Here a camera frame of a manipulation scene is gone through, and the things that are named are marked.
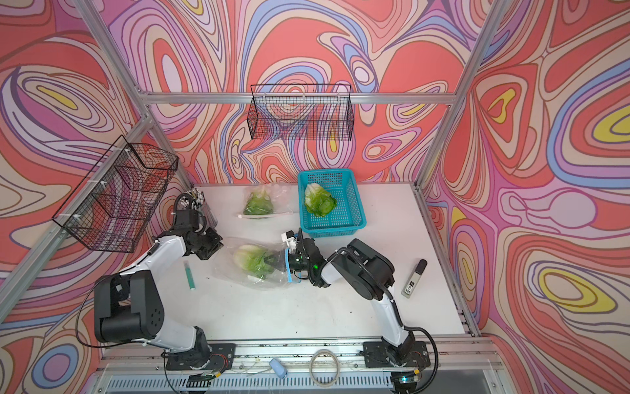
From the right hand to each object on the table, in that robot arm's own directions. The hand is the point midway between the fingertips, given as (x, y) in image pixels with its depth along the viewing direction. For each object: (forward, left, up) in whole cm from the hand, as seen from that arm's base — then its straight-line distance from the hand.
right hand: (265, 267), depth 87 cm
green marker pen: (0, +29, -5) cm, 30 cm away
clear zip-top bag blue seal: (-2, +13, -1) cm, 13 cm away
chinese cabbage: (+1, +4, +3) cm, 5 cm away
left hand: (+10, +15, +2) cm, 18 cm away
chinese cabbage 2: (+28, -20, +3) cm, 34 cm away
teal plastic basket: (+26, -33, -5) cm, 43 cm away
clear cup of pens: (+22, +26, +13) cm, 37 cm away
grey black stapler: (-5, -53, -3) cm, 54 cm away
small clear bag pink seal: (+32, +2, +1) cm, 32 cm away
